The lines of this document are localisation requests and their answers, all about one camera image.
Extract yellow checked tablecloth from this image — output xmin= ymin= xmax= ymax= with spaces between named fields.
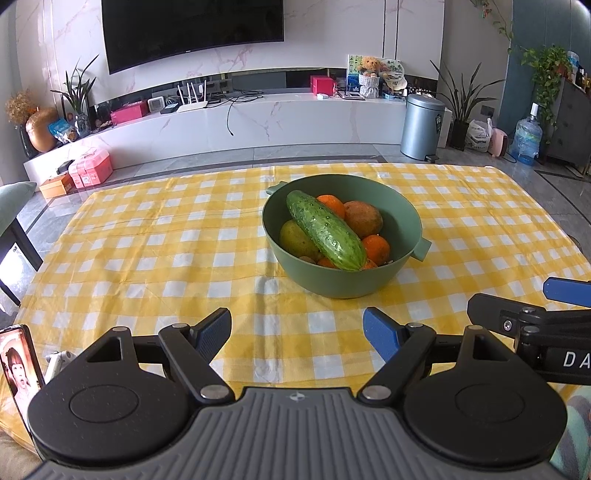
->
xmin=0 ymin=162 xmax=591 ymax=444

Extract white router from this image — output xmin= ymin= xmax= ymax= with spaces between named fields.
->
xmin=175 ymin=79 xmax=208 ymax=113

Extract white phone stand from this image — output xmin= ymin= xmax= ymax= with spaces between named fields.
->
xmin=44 ymin=351 xmax=77 ymax=384

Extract green picture card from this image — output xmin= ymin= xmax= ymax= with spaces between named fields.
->
xmin=347 ymin=54 xmax=370 ymax=90

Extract pink flat box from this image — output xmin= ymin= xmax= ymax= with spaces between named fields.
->
xmin=111 ymin=100 xmax=149 ymax=125

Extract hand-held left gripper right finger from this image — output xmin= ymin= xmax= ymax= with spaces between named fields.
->
xmin=356 ymin=307 xmax=513 ymax=402

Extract orange cardboard box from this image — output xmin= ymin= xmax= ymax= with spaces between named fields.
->
xmin=39 ymin=173 xmax=75 ymax=199

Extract blue water bottle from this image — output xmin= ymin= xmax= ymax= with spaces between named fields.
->
xmin=510 ymin=102 xmax=543 ymax=166

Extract yellow pear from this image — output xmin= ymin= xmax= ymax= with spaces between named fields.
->
xmin=344 ymin=200 xmax=384 ymax=238

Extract green colander bowl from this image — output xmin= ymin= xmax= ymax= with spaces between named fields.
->
xmin=262 ymin=174 xmax=432 ymax=299

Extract black cable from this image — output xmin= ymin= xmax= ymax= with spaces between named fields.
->
xmin=226 ymin=95 xmax=264 ymax=137

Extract teddy bear bouquet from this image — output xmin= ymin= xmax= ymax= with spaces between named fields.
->
xmin=355 ymin=55 xmax=386 ymax=99

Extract blue snack packet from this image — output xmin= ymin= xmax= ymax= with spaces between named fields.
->
xmin=48 ymin=119 xmax=77 ymax=141

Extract white marble tv console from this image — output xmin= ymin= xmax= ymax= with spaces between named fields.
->
xmin=23 ymin=92 xmax=407 ymax=185

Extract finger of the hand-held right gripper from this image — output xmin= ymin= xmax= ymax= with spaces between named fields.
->
xmin=467 ymin=293 xmax=550 ymax=337
xmin=542 ymin=277 xmax=591 ymax=308

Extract black television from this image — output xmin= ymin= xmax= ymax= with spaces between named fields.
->
xmin=100 ymin=0 xmax=284 ymax=75

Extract potted plant in glass vase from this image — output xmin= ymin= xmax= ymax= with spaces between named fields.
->
xmin=51 ymin=54 xmax=100 ymax=138

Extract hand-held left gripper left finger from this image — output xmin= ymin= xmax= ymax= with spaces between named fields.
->
xmin=85 ymin=308 xmax=235 ymax=404

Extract teal patterned blanket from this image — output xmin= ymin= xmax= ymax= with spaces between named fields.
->
xmin=549 ymin=385 xmax=591 ymax=480

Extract grey cabinet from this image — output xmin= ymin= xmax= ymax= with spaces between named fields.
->
xmin=549 ymin=80 xmax=591 ymax=169

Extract pink storage boxes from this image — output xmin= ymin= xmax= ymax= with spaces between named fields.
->
xmin=69 ymin=148 xmax=114 ymax=189

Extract pale green cushion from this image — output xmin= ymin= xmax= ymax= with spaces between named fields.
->
xmin=0 ymin=181 xmax=38 ymax=236

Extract copper round vase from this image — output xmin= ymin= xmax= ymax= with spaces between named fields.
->
xmin=25 ymin=107 xmax=58 ymax=153

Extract large green pear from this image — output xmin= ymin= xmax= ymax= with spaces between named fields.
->
xmin=279 ymin=219 xmax=324 ymax=261

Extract silver pedal trash can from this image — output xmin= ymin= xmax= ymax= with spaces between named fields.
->
xmin=400 ymin=93 xmax=446 ymax=161

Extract white plastic bag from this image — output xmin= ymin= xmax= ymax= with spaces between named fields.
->
xmin=465 ymin=117 xmax=493 ymax=153

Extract smartphone with lit screen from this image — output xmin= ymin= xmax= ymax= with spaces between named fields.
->
xmin=0 ymin=324 xmax=45 ymax=450

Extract green cucumber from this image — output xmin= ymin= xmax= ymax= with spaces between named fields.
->
xmin=286 ymin=190 xmax=367 ymax=272

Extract round hand fan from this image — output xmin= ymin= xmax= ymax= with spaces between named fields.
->
xmin=381 ymin=59 xmax=409 ymax=90

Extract trailing green plant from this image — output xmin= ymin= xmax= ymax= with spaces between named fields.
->
xmin=510 ymin=44 xmax=573 ymax=139

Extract long-leaved potted plant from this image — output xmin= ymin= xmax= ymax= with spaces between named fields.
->
xmin=429 ymin=59 xmax=506 ymax=151

